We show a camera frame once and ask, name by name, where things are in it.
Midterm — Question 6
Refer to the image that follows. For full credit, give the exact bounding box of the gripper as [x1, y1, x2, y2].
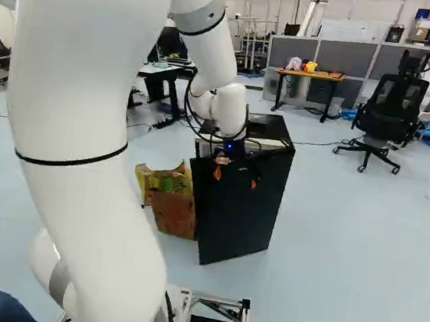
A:
[208, 133, 269, 192]

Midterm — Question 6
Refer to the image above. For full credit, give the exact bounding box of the black fridge door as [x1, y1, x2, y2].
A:
[177, 144, 282, 274]

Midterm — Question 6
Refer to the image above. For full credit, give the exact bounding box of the small black fridge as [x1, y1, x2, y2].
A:
[182, 105, 300, 257]

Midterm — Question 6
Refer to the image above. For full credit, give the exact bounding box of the brown paper bag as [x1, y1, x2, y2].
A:
[126, 153, 206, 242]

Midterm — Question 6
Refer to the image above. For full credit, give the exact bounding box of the black power strip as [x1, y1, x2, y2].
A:
[151, 115, 174, 132]

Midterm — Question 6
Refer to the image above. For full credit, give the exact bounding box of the black desk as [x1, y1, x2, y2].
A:
[125, 51, 198, 132]

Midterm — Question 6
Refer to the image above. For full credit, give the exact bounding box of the wooden top desk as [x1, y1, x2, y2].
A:
[268, 62, 347, 126]

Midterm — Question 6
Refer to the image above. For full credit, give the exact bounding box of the pink plush toy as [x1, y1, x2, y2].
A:
[285, 55, 304, 72]

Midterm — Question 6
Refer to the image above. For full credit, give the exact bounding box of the yellow plush toy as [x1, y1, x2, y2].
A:
[301, 59, 319, 75]

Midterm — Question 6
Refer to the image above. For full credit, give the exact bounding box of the grey office partition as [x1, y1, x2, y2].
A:
[262, 27, 430, 120]

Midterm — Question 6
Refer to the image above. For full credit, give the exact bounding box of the black mesh office chair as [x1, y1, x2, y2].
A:
[330, 41, 430, 181]

